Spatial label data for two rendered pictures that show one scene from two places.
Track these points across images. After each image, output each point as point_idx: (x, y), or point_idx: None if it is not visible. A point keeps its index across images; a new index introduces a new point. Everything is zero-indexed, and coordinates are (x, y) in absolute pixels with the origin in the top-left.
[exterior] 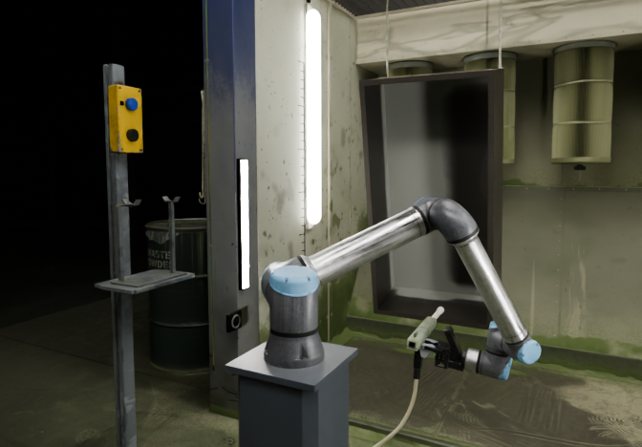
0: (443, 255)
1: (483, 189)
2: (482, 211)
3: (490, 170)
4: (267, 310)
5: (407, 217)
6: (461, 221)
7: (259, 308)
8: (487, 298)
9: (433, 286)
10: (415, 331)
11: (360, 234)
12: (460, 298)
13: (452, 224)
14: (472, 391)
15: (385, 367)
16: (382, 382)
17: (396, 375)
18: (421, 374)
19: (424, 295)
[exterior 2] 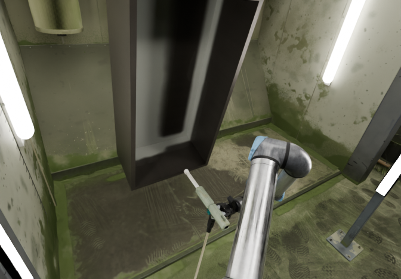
0: (156, 123)
1: (189, 76)
2: (185, 90)
3: (234, 78)
4: (40, 263)
5: (274, 173)
6: (311, 163)
7: (39, 273)
8: (286, 188)
9: (147, 143)
10: (216, 213)
11: (262, 216)
12: (168, 145)
13: (307, 169)
14: (179, 189)
15: (119, 202)
16: (133, 218)
17: (134, 205)
18: (145, 194)
19: (146, 153)
